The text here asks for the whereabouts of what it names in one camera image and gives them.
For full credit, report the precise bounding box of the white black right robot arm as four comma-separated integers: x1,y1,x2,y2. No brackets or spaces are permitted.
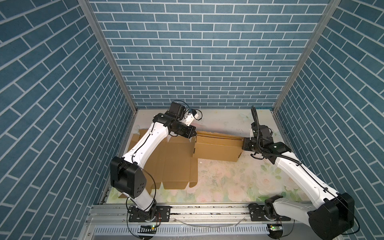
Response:
243,107,361,240

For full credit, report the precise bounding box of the aluminium corner post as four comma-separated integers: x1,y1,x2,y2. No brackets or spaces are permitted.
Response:
78,0,137,115
272,0,341,115

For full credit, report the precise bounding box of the brown cardboard box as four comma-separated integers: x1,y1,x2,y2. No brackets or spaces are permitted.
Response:
193,131,245,162

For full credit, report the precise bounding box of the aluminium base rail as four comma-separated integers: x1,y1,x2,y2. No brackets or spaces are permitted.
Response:
86,202,334,224

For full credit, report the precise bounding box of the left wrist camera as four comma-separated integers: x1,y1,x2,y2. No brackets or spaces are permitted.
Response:
182,109,203,126

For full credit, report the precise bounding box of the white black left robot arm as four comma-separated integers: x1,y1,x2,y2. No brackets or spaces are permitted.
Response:
110,100,203,214

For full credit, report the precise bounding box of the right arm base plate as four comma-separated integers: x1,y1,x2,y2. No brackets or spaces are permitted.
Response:
248,203,291,222

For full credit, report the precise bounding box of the white slotted cable duct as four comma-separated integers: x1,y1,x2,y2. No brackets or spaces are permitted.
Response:
94,224,269,237

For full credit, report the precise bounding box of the aluminium corner post left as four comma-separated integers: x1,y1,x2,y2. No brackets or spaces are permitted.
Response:
78,0,137,115

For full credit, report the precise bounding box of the aluminium corner post right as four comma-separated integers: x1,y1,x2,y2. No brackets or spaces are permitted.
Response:
272,0,341,115

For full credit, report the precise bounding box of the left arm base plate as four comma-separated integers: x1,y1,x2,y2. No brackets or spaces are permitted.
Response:
128,206,171,223

